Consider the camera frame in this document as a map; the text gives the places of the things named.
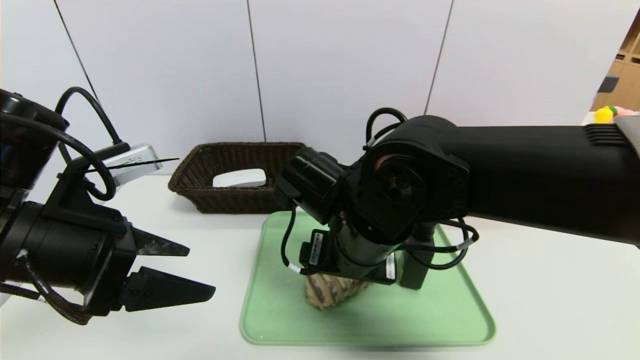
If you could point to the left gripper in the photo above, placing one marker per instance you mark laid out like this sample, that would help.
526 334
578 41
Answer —
119 267

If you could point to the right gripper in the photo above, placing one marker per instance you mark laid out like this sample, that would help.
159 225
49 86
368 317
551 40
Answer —
316 252

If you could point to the striped bread loaf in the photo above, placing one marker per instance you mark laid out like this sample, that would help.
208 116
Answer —
332 292

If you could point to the black pump bottle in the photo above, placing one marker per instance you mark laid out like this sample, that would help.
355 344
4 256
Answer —
415 277

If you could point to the white rectangular case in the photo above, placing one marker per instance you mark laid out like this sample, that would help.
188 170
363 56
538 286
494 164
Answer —
240 179

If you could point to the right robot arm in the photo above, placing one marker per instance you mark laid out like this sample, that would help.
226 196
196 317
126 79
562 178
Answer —
525 165

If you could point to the dark brown wicker basket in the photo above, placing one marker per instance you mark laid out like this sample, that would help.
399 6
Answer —
225 202

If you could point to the green plastic tray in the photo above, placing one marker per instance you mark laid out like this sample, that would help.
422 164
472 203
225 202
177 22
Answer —
400 315

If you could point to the black zip tie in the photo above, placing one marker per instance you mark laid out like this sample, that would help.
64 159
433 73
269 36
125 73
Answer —
150 163

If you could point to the yellow duck toy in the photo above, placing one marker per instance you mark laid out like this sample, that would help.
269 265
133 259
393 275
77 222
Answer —
604 115

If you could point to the pink plush toy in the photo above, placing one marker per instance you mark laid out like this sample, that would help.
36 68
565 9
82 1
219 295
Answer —
624 111

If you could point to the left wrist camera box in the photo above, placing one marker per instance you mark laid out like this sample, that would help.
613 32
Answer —
135 165

